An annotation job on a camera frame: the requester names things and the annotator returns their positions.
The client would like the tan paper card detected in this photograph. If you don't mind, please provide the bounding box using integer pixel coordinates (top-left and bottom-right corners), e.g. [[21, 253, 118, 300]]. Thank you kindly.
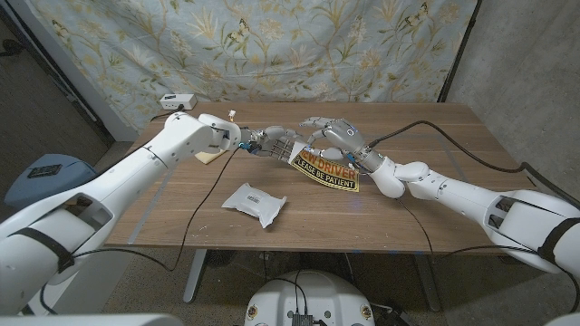
[[194, 149, 227, 165]]

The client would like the black door handle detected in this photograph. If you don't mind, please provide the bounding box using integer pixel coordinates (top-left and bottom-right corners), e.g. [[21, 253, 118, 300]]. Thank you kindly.
[[0, 39, 24, 58]]

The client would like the blue plastic bin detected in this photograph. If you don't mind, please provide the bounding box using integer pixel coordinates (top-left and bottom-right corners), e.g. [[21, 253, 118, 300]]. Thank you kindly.
[[3, 153, 99, 210]]

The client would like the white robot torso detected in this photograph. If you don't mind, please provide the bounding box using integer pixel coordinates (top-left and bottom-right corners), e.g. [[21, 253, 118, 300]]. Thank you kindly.
[[243, 270, 376, 326]]

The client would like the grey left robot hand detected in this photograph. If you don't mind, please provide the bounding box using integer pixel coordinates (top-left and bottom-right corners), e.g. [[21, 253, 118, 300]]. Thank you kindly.
[[239, 124, 304, 163]]

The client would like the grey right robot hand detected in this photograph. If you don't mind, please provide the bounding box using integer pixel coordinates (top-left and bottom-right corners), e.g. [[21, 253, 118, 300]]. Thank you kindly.
[[298, 115, 386, 175]]

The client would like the white power box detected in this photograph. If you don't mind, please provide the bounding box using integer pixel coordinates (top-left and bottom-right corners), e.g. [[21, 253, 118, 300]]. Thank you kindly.
[[159, 92, 198, 111]]

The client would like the yellow black bumper sticker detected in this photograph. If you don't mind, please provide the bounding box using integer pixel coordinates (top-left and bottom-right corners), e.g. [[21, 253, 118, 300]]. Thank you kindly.
[[287, 140, 361, 193]]

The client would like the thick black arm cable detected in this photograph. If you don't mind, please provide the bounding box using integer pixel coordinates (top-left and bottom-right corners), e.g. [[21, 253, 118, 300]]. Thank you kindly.
[[367, 120, 580, 212]]

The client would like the white plastic package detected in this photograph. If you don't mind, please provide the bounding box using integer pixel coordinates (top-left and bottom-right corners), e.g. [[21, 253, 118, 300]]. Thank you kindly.
[[220, 182, 288, 229]]

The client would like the grey table leg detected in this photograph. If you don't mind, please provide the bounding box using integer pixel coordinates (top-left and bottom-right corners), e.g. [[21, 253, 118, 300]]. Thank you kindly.
[[183, 248, 208, 304], [414, 253, 441, 312]]

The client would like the black power box cable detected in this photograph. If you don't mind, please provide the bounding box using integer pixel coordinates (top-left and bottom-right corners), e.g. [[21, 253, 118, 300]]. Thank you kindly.
[[150, 104, 185, 122]]

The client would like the floral blue backdrop cloth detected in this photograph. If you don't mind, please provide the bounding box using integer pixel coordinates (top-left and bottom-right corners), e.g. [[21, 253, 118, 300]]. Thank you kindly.
[[26, 0, 479, 132]]

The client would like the black backdrop pole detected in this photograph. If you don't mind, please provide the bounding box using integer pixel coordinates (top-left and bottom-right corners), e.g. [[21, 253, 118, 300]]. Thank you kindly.
[[437, 0, 482, 103]]

